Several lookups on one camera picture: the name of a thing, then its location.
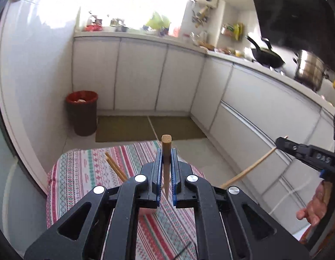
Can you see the yellow lidded cup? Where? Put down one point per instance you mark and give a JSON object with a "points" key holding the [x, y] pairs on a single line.
{"points": [[238, 53]]}

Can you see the steel steamer pot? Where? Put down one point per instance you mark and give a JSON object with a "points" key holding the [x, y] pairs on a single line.
{"points": [[309, 70]]}

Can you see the white jug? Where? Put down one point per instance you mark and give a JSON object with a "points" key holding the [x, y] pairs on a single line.
{"points": [[204, 36]]}

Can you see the pink plastic lattice basket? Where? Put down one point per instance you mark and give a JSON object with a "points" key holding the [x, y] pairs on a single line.
{"points": [[147, 211]]}

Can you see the grey pan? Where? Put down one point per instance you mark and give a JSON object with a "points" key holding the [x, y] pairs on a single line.
{"points": [[121, 29]]}

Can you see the light wooden chopstick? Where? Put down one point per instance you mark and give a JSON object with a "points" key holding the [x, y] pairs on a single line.
{"points": [[117, 166], [248, 168], [113, 167]]}

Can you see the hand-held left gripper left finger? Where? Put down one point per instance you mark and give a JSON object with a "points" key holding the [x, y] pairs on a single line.
{"points": [[157, 184]]}

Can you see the brown woven basket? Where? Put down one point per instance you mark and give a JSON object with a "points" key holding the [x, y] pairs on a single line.
{"points": [[206, 46]]}

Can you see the red bowl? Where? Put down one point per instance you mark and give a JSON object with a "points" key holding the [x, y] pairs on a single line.
{"points": [[93, 28]]}

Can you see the person's right hand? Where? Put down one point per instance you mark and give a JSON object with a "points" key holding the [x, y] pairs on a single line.
{"points": [[316, 208]]}

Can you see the bright kitchen window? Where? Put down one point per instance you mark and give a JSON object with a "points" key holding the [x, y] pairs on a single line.
{"points": [[129, 2]]}

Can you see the frosted glass sliding door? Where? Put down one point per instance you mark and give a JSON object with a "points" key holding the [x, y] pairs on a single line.
{"points": [[10, 168]]}

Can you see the brown wooden chopstick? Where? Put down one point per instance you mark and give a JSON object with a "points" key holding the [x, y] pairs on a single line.
{"points": [[166, 151]]}

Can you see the olive floor mat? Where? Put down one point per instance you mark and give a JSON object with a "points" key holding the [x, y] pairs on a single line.
{"points": [[124, 128], [178, 127]]}

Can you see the brown trash bin red liner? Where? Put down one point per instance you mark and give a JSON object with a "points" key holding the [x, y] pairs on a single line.
{"points": [[82, 119]]}

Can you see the wall rack with packets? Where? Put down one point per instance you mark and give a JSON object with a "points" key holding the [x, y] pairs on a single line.
{"points": [[228, 31]]}

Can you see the red bottle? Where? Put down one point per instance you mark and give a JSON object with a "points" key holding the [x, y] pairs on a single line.
{"points": [[177, 31]]}

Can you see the black wok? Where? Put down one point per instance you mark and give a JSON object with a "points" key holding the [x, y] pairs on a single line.
{"points": [[267, 58]]}

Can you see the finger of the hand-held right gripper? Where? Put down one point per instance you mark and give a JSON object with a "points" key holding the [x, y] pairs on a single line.
{"points": [[305, 153], [329, 174]]}

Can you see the black range hood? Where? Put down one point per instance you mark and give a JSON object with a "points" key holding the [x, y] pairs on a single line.
{"points": [[286, 16]]}

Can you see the striped patterned tablecloth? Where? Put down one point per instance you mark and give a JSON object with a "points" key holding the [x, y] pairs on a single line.
{"points": [[83, 168]]}

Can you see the white kitchen cabinet unit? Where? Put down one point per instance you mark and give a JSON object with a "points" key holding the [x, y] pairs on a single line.
{"points": [[137, 73]]}

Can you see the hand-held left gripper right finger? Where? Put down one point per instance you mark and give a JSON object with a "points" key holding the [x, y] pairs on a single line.
{"points": [[174, 189]]}

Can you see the water heater pipes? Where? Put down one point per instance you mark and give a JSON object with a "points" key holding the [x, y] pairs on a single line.
{"points": [[201, 16]]}

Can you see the yellow packet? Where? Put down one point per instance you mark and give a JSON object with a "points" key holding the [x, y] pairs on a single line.
{"points": [[238, 31]]}

